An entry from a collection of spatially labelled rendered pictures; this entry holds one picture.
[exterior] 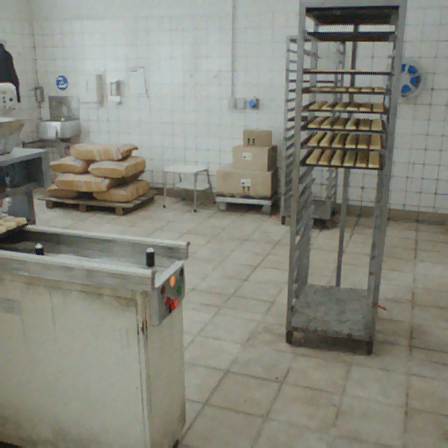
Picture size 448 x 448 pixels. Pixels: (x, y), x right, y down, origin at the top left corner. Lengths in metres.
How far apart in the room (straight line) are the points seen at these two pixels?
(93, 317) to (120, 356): 0.16
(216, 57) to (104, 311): 4.59
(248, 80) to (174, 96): 0.93
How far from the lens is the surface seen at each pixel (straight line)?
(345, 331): 2.91
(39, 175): 2.33
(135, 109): 6.49
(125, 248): 1.97
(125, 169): 5.62
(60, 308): 1.83
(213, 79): 6.02
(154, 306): 1.70
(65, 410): 2.06
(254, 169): 5.53
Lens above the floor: 1.50
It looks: 18 degrees down
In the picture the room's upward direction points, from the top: straight up
